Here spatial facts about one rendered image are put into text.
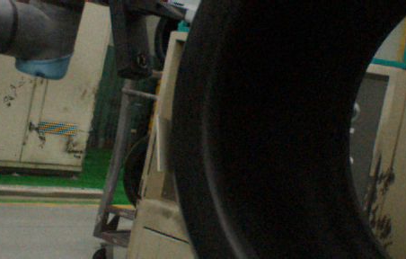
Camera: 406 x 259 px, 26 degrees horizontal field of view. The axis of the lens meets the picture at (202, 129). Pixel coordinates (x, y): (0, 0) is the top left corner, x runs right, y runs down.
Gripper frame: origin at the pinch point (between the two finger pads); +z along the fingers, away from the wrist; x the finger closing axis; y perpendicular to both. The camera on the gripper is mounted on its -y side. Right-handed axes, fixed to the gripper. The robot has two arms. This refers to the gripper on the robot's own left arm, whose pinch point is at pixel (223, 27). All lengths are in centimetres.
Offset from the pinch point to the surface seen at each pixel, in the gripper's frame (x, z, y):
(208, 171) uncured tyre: -12.3, 13.1, -14.4
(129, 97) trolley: 284, -275, -50
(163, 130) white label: -10.3, 4.3, -12.6
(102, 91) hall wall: 771, -778, -120
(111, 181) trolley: 284, -271, -98
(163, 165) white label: -10.6, 5.9, -16.1
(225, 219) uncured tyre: -12.0, 16.5, -18.3
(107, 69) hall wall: 771, -781, -90
